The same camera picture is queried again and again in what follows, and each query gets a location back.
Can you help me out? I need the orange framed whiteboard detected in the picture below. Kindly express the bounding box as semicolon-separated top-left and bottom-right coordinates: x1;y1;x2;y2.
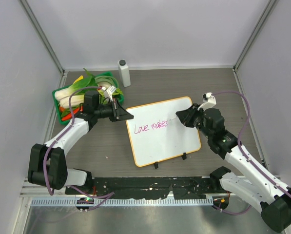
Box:
126;97;201;167

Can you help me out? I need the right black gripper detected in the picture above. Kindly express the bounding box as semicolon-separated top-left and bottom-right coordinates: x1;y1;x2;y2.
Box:
176;103;213;139

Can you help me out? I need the right black whiteboard foot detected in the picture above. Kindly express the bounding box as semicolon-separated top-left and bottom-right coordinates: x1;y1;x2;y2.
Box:
181;153;187;160

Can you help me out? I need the bok choy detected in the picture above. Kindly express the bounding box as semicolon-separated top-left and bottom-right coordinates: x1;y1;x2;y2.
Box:
54;75;97;109

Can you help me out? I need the orange carrot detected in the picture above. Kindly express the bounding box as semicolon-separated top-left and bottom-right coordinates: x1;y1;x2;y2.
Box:
59;106;80;121

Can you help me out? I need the white slotted cable duct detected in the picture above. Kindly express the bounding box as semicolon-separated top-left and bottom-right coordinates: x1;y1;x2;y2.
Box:
31;196;213;207

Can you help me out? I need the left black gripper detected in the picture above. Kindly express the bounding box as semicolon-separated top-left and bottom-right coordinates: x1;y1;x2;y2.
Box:
95;98;133;122

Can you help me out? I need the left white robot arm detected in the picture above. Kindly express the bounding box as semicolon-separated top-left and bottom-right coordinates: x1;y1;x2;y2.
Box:
27;91;134;195

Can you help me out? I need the green plastic tray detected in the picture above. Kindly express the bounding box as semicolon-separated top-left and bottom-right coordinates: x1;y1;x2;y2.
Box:
52;71;124;125

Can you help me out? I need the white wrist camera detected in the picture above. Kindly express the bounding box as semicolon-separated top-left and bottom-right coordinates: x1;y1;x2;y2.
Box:
101;86;116;102
198;92;216;111

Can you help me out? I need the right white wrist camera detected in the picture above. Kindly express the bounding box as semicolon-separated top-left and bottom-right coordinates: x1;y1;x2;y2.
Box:
198;92;216;111

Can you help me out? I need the green onion bundle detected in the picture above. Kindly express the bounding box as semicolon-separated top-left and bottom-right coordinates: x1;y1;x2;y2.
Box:
95;76;119;88

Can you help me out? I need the white bottle grey cap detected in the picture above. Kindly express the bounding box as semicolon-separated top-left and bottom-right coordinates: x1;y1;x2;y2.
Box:
118;59;131;87

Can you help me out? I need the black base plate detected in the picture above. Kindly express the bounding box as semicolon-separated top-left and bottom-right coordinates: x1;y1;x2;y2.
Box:
65;176;226;200

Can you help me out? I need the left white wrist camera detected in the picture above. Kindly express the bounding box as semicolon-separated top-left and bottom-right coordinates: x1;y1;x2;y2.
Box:
101;86;116;102

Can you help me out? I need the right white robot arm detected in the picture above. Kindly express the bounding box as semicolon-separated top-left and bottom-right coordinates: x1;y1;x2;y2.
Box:
176;103;291;233

